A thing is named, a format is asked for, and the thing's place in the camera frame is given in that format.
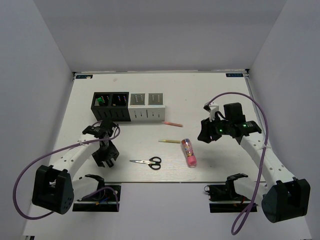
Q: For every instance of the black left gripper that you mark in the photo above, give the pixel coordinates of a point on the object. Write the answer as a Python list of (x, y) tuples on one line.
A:
[(112, 152)]

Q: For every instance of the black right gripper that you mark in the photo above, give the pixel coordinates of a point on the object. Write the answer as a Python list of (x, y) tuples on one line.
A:
[(207, 131)]

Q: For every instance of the pink marker set tube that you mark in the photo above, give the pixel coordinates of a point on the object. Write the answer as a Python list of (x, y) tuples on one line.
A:
[(189, 152)]

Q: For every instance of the black handled scissors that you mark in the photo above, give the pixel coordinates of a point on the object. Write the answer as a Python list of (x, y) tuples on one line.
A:
[(154, 162)]

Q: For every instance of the green cap black highlighter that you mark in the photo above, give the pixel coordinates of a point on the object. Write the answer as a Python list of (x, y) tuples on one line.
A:
[(100, 100)]

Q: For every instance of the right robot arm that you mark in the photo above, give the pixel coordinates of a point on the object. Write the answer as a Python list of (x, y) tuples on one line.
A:
[(283, 196)]

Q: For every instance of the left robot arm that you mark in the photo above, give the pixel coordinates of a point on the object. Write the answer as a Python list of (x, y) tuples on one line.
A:
[(56, 186)]

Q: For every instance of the orange-pink highlighter pen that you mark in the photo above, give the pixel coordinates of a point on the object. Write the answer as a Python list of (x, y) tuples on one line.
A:
[(173, 124)]

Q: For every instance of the black desk organizer box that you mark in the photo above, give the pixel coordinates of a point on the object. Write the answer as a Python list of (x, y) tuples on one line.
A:
[(115, 107)]

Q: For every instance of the yellow highlighter pen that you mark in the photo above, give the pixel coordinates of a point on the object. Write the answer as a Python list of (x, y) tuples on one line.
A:
[(169, 141)]

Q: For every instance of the white desk organizer box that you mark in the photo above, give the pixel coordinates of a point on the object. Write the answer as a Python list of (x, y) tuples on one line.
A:
[(145, 107)]

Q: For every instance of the blue label sticker right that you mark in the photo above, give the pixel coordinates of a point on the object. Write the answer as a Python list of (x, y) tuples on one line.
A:
[(234, 75)]

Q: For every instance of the blue label sticker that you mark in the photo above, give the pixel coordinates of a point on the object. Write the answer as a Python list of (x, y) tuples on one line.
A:
[(234, 75), (84, 76)]

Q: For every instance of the blue label sticker left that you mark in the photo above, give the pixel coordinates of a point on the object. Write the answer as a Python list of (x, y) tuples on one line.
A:
[(84, 76)]

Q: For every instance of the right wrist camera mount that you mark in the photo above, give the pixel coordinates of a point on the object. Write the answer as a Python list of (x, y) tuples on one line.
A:
[(212, 108)]

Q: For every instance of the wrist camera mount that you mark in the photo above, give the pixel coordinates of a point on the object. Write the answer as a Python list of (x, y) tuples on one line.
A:
[(108, 126), (212, 108)]

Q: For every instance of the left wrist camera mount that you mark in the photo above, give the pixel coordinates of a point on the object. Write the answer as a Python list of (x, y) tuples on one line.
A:
[(108, 126)]

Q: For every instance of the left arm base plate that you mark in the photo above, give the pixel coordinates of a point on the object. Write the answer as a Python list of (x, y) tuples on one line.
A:
[(102, 202)]

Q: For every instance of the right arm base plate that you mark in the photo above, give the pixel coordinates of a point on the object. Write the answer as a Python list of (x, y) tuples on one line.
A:
[(221, 202)]

